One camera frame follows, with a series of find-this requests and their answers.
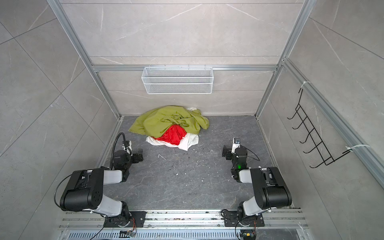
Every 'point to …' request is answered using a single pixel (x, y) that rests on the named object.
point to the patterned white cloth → (192, 109)
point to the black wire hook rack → (318, 145)
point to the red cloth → (174, 134)
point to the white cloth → (189, 140)
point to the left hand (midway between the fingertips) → (133, 147)
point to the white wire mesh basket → (177, 80)
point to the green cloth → (153, 121)
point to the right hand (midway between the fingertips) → (232, 144)
